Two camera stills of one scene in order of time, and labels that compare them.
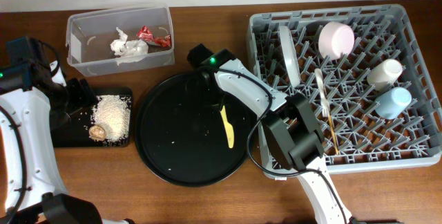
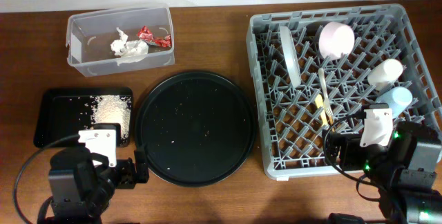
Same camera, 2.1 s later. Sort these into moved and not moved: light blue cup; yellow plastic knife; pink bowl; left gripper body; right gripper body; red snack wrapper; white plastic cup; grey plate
Moved: yellow plastic knife; right gripper body; left gripper body
Not moved: red snack wrapper; pink bowl; white plastic cup; grey plate; light blue cup
